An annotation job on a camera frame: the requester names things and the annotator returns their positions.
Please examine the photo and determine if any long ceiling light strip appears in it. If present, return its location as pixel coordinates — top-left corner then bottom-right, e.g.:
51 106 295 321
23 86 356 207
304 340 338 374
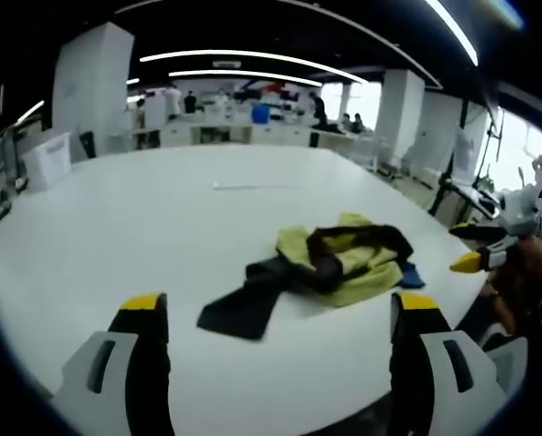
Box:
139 49 370 85

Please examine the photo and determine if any blue cloth piece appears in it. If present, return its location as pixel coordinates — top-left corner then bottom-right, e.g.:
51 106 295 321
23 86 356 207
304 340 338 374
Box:
399 259 428 290

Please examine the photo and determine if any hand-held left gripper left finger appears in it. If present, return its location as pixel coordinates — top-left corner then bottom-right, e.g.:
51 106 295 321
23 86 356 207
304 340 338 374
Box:
52 292 171 436

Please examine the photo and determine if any white counter row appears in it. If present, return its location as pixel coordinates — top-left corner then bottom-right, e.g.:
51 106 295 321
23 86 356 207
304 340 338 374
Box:
132 118 344 149

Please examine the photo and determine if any black metal stand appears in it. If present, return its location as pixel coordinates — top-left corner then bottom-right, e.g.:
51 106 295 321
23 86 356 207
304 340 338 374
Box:
428 107 506 220

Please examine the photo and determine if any short ceiling light strip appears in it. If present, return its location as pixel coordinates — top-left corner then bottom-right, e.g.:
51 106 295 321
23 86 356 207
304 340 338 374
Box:
167 69 322 88

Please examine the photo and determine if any dark office chair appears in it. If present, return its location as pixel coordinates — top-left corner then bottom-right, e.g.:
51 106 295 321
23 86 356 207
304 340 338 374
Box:
78 131 98 160

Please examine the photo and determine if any yellow-green and black garment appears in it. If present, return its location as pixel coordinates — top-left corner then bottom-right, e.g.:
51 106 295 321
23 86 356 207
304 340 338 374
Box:
196 212 417 341

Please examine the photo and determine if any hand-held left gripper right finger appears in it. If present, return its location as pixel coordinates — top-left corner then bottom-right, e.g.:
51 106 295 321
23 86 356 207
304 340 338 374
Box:
388 292 510 436

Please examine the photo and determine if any white storage box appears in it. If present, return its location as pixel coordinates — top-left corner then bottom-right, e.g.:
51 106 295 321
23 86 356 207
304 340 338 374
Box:
22 132 73 193

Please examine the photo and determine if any bright ceiling light strip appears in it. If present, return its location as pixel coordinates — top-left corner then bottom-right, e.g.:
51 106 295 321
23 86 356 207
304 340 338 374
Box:
426 0 479 65

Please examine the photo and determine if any dark equipment stand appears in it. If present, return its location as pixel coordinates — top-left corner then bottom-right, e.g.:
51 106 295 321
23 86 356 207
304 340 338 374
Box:
0 124 30 223

